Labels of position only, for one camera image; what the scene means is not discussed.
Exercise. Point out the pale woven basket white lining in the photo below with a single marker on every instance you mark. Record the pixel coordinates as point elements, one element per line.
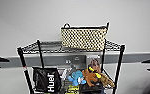
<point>84,38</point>

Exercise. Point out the tan plush toy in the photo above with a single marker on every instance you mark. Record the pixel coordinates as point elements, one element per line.
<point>107,80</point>

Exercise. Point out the black Huel bag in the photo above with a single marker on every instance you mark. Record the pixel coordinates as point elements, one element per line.
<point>46,80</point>

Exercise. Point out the doll picture box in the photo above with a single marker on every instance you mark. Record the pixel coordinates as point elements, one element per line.
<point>95,63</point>

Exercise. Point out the grey printed box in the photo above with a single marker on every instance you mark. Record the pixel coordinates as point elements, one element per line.
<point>74,61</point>

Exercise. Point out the blue plush toy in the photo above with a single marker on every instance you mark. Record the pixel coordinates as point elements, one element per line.
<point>76,78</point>

